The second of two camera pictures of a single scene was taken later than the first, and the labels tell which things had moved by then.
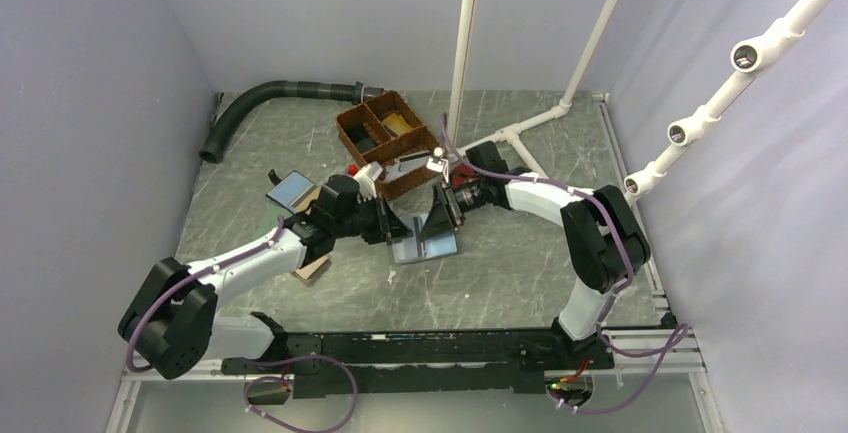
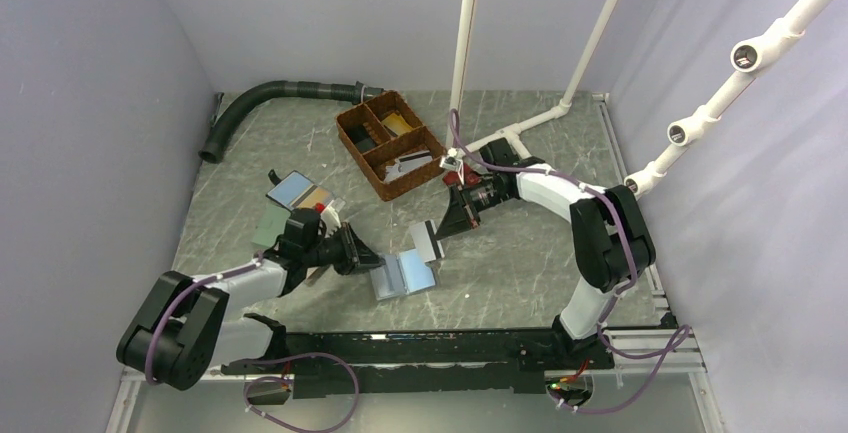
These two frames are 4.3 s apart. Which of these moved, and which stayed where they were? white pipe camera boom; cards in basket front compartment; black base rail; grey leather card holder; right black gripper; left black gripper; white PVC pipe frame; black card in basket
Moved: left black gripper; grey leather card holder; right black gripper
Stayed: cards in basket front compartment; black card in basket; black base rail; white PVC pipe frame; white pipe camera boom
